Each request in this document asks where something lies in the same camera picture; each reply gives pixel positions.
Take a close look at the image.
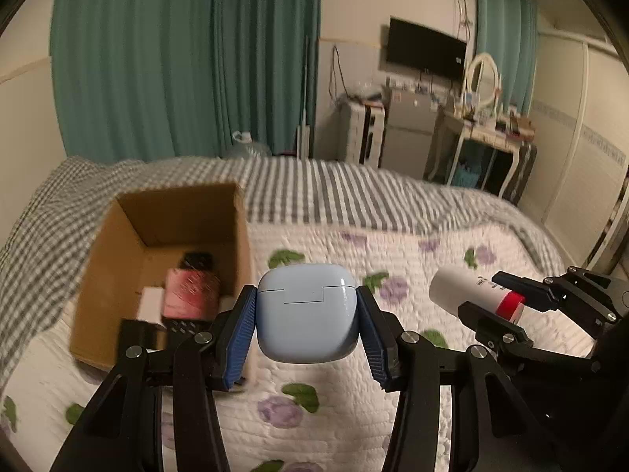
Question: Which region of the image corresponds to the grey checkered bed sheet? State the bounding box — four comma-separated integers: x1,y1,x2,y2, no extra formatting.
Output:
1,157,563,382

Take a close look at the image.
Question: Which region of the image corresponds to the large white charger cube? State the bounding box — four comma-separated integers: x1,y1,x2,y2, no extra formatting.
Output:
135,287,164,326

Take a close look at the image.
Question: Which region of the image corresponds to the silver mini fridge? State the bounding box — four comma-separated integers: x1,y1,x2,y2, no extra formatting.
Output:
379,88,438,180

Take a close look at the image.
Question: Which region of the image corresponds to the reddish patterned card wallet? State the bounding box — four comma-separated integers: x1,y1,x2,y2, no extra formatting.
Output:
162,269,221,321

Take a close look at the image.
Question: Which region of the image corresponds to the wide green curtain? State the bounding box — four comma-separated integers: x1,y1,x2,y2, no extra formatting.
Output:
50,0,321,163

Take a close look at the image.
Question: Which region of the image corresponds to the white floral quilted blanket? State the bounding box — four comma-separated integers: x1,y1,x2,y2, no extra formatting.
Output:
0,223,596,472

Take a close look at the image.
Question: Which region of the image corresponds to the black wall television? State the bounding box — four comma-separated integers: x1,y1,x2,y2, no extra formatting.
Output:
386,17,467,81

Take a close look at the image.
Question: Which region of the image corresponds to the oval white vanity mirror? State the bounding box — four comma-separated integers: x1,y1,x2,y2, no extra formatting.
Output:
462,52,502,112

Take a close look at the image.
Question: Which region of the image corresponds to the blue plastic basket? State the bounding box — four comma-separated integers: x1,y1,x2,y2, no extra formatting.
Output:
451,162,482,189

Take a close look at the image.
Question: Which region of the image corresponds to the black power adapter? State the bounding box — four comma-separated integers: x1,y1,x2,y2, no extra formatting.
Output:
178,251,214,272

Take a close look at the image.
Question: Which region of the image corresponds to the light blue earbuds case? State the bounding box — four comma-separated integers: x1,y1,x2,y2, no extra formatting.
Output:
256,263,358,364

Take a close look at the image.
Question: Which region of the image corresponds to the brown cardboard box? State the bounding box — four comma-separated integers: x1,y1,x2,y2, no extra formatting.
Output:
69,183,253,371

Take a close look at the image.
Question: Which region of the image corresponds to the white hard-shell suitcase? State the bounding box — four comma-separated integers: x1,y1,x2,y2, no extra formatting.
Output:
338,100,386,168

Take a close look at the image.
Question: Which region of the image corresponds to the white tube with red band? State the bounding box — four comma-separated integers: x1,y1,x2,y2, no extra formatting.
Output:
429,265,524,323

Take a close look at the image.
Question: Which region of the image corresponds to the white dressing table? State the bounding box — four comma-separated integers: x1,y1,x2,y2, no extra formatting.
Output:
425,107,530,197

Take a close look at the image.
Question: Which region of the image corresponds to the clear large water jug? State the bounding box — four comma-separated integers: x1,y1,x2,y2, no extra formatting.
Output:
225,131,272,159

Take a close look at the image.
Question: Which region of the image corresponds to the narrow green curtain right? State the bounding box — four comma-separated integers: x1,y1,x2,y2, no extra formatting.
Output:
476,0,539,113

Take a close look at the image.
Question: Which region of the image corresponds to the black TV remote control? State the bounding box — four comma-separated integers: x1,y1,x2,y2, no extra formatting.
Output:
162,319,211,337

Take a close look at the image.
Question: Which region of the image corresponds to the dark suitcase beside wardrobe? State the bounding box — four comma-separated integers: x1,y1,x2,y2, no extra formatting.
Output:
504,142,537,206

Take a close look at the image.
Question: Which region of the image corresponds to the white louvered wardrobe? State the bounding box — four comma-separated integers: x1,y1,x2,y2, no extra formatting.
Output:
519,30,628,274

